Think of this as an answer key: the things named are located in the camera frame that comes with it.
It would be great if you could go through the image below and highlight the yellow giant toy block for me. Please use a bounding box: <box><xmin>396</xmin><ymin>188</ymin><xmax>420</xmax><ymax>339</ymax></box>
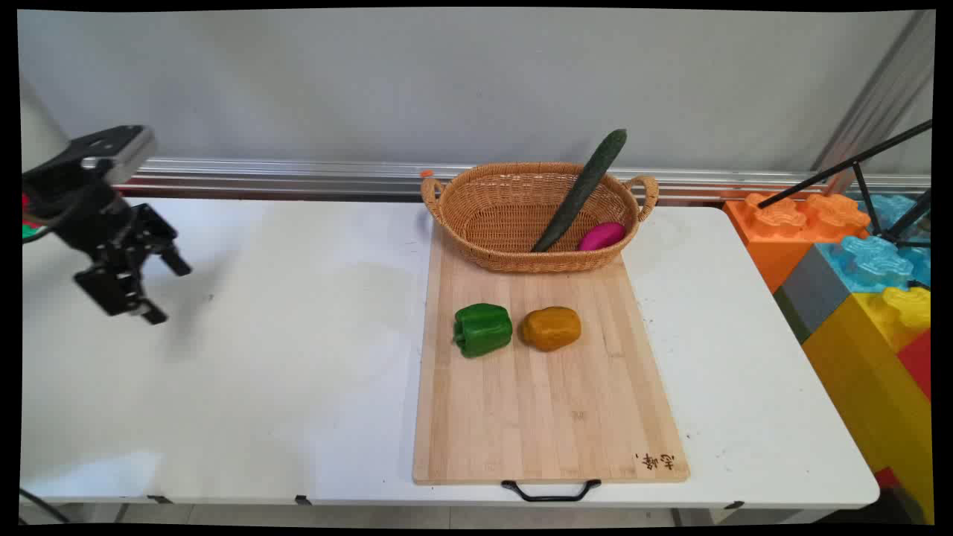
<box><xmin>803</xmin><ymin>287</ymin><xmax>935</xmax><ymax>523</ymax></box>

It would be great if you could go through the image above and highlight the blue giant toy block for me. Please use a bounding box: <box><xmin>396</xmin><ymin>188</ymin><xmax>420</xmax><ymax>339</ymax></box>
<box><xmin>815</xmin><ymin>195</ymin><xmax>932</xmax><ymax>295</ymax></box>

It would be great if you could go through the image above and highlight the dark green cucumber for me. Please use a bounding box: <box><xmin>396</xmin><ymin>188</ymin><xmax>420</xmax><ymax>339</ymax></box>
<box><xmin>530</xmin><ymin>129</ymin><xmax>628</xmax><ymax>254</ymax></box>

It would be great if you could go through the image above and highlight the aluminium frame post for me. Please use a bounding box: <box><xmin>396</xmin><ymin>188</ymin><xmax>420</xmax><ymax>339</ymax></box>
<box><xmin>812</xmin><ymin>11</ymin><xmax>936</xmax><ymax>196</ymax></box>

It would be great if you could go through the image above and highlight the yellow-brown potato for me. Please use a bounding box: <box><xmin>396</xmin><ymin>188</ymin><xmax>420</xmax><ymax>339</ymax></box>
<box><xmin>518</xmin><ymin>306</ymin><xmax>583</xmax><ymax>352</ymax></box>

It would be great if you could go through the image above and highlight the magenta toy eggplant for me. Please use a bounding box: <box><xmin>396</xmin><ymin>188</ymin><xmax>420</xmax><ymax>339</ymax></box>
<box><xmin>578</xmin><ymin>222</ymin><xmax>627</xmax><ymax>252</ymax></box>

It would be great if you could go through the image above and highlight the wooden cutting board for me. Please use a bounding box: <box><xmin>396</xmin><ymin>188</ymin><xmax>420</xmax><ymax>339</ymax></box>
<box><xmin>412</xmin><ymin>223</ymin><xmax>691</xmax><ymax>504</ymax></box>

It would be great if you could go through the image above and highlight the green bell pepper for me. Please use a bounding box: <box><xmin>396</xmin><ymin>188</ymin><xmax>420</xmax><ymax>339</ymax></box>
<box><xmin>453</xmin><ymin>303</ymin><xmax>514</xmax><ymax>359</ymax></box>

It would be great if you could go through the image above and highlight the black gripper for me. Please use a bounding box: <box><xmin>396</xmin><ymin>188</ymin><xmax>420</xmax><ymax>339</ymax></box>
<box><xmin>22</xmin><ymin>160</ymin><xmax>193</xmax><ymax>326</ymax></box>

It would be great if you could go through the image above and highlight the black tripod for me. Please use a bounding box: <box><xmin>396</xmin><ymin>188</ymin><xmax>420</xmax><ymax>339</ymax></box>
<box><xmin>758</xmin><ymin>119</ymin><xmax>934</xmax><ymax>249</ymax></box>

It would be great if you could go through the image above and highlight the aluminium rail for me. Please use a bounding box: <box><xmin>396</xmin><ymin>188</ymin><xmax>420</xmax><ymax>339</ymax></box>
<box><xmin>112</xmin><ymin>156</ymin><xmax>931</xmax><ymax>206</ymax></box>

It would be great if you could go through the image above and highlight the red giant toy block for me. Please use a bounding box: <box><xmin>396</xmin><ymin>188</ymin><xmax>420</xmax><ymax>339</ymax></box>
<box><xmin>896</xmin><ymin>331</ymin><xmax>932</xmax><ymax>403</ymax></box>

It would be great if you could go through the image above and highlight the orange giant toy block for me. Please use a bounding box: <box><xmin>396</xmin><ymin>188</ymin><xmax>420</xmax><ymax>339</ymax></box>
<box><xmin>724</xmin><ymin>192</ymin><xmax>872</xmax><ymax>296</ymax></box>

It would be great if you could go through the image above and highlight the woven wicker basket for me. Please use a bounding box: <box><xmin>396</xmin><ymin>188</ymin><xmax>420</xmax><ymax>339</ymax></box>
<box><xmin>421</xmin><ymin>162</ymin><xmax>660</xmax><ymax>274</ymax></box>

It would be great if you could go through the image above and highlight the grey giant toy block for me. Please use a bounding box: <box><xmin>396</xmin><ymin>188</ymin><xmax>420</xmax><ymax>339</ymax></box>
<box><xmin>773</xmin><ymin>246</ymin><xmax>854</xmax><ymax>345</ymax></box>

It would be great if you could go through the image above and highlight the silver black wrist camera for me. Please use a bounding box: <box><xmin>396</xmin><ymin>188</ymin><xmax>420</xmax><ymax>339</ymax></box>
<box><xmin>71</xmin><ymin>125</ymin><xmax>158</xmax><ymax>186</ymax></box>

